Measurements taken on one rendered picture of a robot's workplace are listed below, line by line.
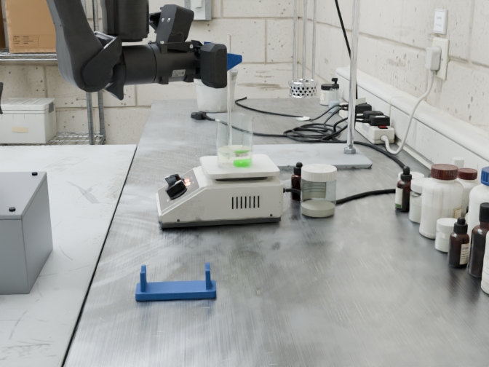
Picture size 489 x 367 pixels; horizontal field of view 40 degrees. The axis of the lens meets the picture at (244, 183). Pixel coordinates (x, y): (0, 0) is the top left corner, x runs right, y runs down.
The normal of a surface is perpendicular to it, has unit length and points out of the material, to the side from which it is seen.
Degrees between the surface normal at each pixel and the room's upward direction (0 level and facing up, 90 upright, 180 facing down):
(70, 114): 90
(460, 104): 90
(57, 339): 0
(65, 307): 0
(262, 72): 90
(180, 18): 89
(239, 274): 0
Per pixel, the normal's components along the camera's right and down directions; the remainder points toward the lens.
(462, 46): -1.00, 0.03
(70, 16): 0.55, 0.30
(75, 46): 0.38, -0.17
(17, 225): 0.07, 0.28
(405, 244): 0.00, -0.96
